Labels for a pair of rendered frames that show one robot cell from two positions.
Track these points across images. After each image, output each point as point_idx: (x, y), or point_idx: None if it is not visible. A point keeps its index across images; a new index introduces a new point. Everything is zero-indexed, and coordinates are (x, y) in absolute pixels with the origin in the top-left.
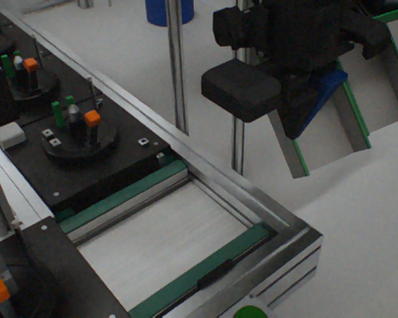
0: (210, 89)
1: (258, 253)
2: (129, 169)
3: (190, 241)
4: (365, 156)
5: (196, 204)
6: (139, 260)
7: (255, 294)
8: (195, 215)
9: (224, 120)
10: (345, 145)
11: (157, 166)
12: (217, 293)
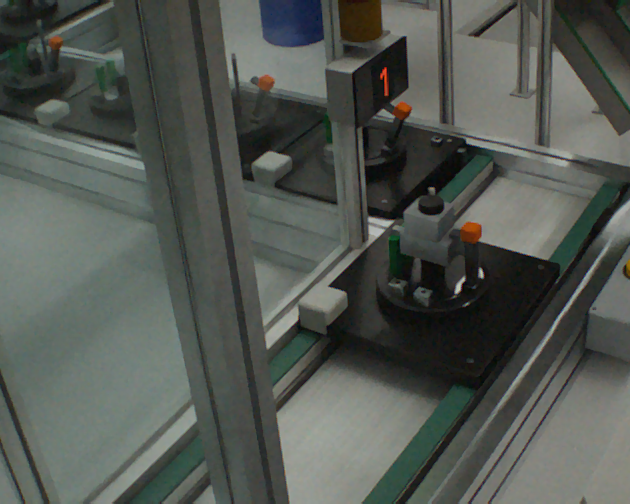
0: None
1: (626, 200)
2: (439, 168)
3: (542, 221)
4: None
5: (521, 192)
6: (504, 246)
7: None
8: (528, 201)
9: (467, 128)
10: None
11: (458, 165)
12: (613, 234)
